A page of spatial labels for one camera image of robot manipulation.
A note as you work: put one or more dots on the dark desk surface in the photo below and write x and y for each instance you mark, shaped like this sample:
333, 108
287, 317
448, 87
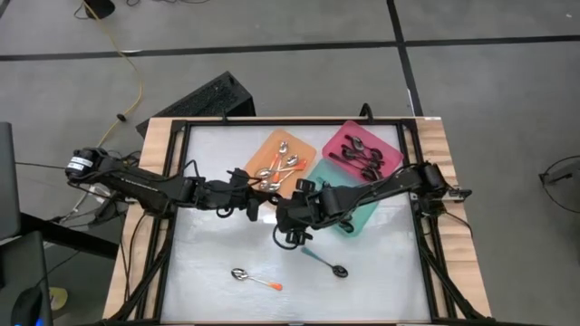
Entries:
22, 262

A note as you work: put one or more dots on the yellow disc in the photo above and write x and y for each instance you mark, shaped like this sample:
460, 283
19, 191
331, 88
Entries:
61, 301

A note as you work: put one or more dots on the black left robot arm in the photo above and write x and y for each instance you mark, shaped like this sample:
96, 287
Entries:
136, 183

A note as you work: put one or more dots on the black computer mouse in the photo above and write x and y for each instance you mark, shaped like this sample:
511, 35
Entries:
27, 308

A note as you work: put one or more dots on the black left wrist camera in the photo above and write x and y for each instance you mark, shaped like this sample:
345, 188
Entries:
238, 175

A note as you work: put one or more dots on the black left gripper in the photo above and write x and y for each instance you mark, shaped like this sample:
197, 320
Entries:
226, 197

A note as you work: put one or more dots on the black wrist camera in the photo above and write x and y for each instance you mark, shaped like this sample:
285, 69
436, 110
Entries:
238, 175
306, 185

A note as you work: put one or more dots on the teal plastic tray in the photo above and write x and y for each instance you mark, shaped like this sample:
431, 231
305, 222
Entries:
324, 169

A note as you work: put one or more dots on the black arched frame clip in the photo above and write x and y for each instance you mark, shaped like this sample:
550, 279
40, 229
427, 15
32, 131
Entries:
368, 108
224, 119

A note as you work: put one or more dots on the black desk leg beam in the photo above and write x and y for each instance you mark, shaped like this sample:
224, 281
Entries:
68, 233

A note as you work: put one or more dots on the grey stand foot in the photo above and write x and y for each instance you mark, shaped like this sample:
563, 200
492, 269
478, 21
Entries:
562, 174

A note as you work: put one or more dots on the black stand base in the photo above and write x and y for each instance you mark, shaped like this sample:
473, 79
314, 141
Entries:
100, 6

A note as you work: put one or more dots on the orange plastic tray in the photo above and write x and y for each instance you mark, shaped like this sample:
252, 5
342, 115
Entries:
301, 151

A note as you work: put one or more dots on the pink plastic tray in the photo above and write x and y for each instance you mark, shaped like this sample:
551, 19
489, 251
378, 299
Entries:
392, 156

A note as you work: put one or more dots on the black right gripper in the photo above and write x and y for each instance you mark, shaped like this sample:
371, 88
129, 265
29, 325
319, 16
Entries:
301, 213

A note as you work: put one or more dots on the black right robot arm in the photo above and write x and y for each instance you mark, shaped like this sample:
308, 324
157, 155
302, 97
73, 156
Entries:
385, 183

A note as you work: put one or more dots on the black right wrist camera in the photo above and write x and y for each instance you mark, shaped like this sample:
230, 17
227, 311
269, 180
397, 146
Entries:
306, 185

